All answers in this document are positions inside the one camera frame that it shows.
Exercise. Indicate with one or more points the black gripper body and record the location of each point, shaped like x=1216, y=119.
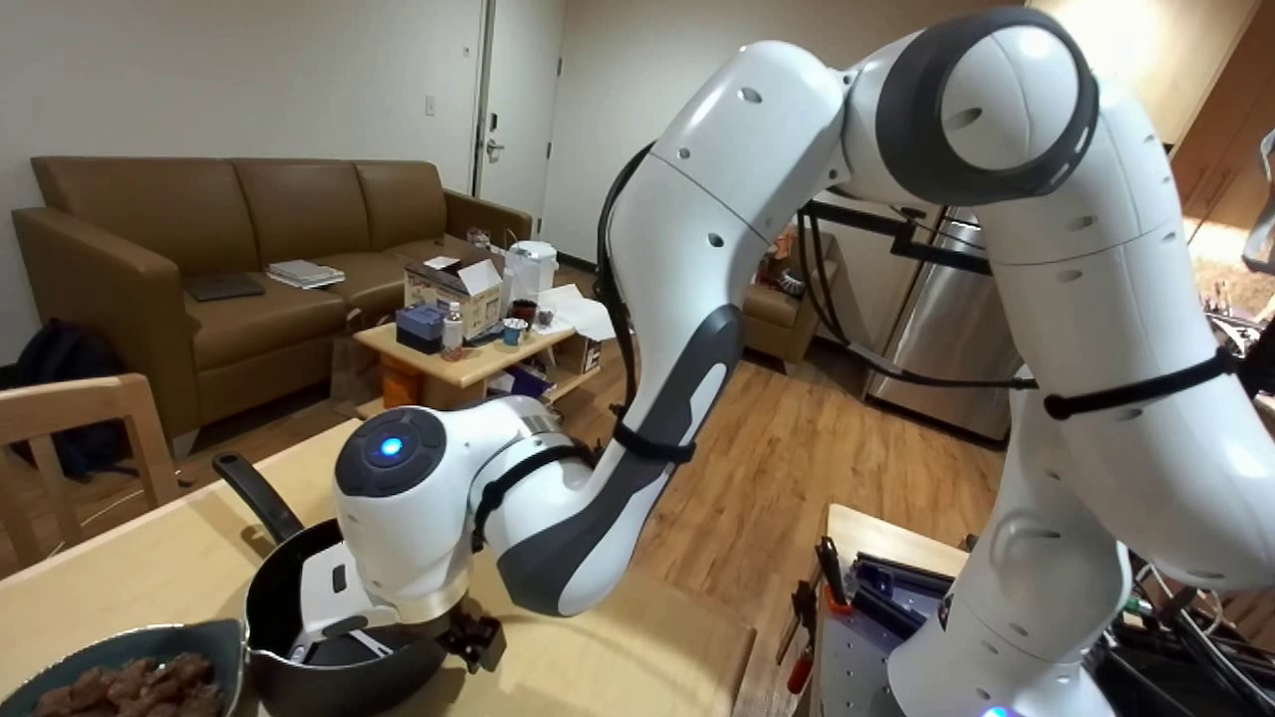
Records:
x=339, y=601

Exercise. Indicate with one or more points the black saucepan with handle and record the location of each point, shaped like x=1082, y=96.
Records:
x=273, y=621

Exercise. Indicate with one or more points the teal plate with food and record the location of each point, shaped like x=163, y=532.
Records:
x=159, y=671

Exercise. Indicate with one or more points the wooden dining chair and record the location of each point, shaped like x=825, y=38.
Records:
x=53, y=431

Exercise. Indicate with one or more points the light wood coffee table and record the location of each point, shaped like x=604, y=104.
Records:
x=547, y=369

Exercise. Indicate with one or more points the papers on sofa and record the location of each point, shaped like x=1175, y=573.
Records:
x=304, y=278

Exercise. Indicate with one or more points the brown leather sofa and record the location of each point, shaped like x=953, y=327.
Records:
x=170, y=264

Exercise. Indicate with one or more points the cardboard box on table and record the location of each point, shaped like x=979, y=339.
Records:
x=471, y=288

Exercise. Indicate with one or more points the white container on table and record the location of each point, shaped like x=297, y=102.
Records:
x=531, y=269

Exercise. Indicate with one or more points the white door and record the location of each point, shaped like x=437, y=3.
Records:
x=515, y=115

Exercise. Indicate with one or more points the stainless steel refrigerator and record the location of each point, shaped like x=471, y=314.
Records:
x=948, y=334

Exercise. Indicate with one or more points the robot base mount table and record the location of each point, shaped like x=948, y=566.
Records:
x=882, y=589

